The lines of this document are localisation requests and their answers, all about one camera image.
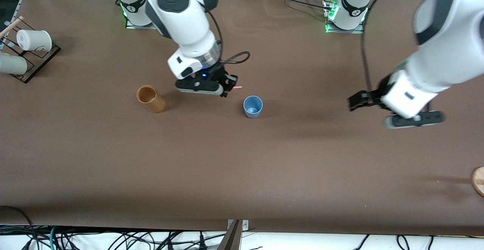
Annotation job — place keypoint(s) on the dark table leg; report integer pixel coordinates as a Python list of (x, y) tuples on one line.
[(231, 240)]

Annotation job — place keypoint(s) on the wooden stick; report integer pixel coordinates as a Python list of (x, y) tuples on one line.
[(13, 25)]

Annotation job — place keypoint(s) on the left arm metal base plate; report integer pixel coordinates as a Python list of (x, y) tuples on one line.
[(359, 30)]

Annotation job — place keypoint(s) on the brown wooden cup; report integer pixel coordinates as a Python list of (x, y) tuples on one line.
[(153, 100)]

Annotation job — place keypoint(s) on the round wooden disc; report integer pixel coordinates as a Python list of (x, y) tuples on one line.
[(478, 182)]

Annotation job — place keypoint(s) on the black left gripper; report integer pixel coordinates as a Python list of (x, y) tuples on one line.
[(379, 92)]

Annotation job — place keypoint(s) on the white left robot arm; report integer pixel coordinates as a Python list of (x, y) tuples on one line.
[(446, 53)]

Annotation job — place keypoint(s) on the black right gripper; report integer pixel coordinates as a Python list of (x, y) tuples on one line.
[(216, 73)]

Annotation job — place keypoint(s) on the black cup rack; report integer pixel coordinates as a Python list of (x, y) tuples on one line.
[(41, 59)]

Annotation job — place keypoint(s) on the white cup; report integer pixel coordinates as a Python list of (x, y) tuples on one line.
[(34, 40), (13, 64)]

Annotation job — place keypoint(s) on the blue cup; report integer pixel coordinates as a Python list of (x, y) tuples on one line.
[(252, 108)]

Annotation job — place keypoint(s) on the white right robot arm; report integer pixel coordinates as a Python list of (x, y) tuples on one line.
[(181, 19)]

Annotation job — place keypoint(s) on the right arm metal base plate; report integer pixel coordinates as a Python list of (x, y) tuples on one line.
[(132, 25)]

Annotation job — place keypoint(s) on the metal table bracket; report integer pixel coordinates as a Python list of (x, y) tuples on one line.
[(245, 225)]

